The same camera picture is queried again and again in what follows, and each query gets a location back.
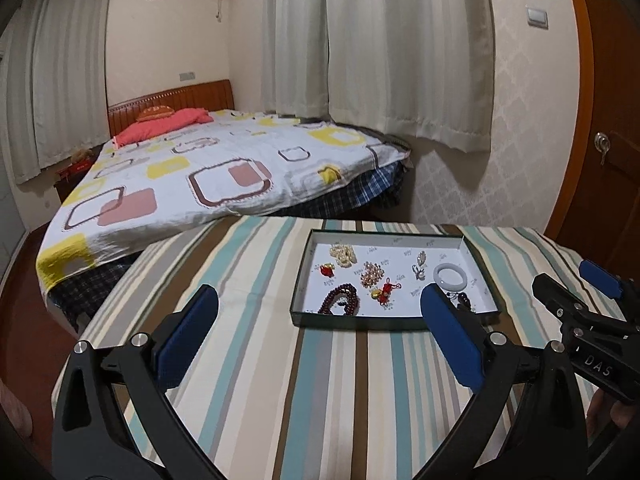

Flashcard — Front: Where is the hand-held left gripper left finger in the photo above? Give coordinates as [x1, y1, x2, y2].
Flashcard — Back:
[51, 284, 221, 480]

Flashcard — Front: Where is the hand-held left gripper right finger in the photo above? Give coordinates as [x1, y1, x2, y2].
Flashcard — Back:
[419, 282, 601, 480]

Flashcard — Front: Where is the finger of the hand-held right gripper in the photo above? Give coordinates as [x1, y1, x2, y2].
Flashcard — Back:
[531, 272, 601, 331]
[579, 259, 640, 311]

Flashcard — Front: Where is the white jade bangle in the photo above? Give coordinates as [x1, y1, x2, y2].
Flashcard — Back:
[433, 263, 468, 291]

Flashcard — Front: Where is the red braided knot tassel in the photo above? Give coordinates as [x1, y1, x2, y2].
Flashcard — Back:
[371, 280, 403, 307]

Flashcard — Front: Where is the green jewelry tray box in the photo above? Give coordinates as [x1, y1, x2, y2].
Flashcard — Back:
[290, 228, 502, 332]

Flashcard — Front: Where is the gold bead bracelet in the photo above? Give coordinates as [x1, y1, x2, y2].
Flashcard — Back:
[361, 261, 386, 288]

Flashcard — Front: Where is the pearl necklace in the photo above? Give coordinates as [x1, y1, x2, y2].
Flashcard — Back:
[328, 243, 357, 267]

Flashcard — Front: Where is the person's right hand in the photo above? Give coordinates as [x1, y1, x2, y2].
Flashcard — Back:
[586, 389, 632, 443]

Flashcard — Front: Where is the striped bedsheet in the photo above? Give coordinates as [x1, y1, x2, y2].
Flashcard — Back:
[52, 215, 640, 480]

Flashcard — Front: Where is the metal door lock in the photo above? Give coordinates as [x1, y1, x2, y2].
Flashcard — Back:
[594, 131, 612, 167]

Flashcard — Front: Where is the brown wooden door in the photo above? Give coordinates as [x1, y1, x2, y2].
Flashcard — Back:
[545, 0, 640, 281]

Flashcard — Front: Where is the bed with patterned sheet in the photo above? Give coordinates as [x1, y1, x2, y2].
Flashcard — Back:
[36, 109, 406, 293]

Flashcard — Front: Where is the pink pillow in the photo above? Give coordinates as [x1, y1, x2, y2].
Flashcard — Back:
[114, 107, 213, 146]

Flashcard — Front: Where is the wooden headboard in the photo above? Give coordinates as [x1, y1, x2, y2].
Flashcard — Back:
[107, 79, 236, 136]

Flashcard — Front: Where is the broad white curtain panel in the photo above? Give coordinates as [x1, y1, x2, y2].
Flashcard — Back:
[325, 0, 496, 153]

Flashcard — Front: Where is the wide white window curtain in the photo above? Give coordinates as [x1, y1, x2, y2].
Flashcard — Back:
[0, 0, 111, 183]

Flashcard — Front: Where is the narrow white curtain panel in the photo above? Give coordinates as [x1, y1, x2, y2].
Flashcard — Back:
[262, 0, 331, 121]

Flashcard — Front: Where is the dark red bead bracelet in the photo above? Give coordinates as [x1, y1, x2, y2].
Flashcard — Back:
[320, 283, 361, 317]

